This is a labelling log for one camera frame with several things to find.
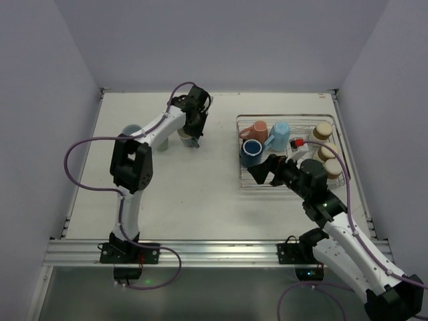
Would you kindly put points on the cream cup far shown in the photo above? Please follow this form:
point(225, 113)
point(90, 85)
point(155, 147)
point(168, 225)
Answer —
point(321, 132)

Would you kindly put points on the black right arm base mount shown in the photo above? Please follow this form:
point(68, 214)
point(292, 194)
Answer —
point(298, 251)

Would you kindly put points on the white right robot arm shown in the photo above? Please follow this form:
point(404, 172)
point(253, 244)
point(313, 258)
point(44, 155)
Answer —
point(386, 291)

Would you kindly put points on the dark blue mug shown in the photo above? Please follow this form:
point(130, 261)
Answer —
point(250, 153)

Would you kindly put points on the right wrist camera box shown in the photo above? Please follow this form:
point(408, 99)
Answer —
point(299, 149)

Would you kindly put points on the light blue mug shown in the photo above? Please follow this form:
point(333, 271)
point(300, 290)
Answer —
point(278, 137)

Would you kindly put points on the cream cup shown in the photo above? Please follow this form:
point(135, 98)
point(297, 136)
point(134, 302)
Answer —
point(333, 168)
point(321, 132)
point(324, 154)

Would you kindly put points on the teal grey mug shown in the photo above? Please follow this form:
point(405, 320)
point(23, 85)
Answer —
point(188, 140)

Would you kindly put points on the cream cup middle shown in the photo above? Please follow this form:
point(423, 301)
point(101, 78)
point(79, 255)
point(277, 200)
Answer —
point(324, 154)

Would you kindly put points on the aluminium front rail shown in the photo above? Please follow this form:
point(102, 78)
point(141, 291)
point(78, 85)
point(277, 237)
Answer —
point(194, 254)

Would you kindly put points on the cream cup near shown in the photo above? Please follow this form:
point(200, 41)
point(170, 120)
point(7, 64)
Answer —
point(333, 168)

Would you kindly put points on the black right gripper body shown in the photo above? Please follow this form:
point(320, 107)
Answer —
point(275, 170)

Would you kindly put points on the sage green cup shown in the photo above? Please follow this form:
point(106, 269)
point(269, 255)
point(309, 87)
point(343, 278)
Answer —
point(163, 146)

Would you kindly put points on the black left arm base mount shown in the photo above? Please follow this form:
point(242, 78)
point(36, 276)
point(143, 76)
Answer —
point(128, 259)

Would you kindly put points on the metal wire dish rack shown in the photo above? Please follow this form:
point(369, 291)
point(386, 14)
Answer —
point(301, 126)

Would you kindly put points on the pink mug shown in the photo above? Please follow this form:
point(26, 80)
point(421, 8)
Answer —
point(257, 131)

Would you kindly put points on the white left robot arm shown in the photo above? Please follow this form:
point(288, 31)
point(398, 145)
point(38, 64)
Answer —
point(132, 171)

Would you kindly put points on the pale blue footed cup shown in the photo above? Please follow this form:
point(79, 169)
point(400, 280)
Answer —
point(131, 129)

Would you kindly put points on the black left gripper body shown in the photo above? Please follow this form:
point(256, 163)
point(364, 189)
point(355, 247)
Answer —
point(194, 132)

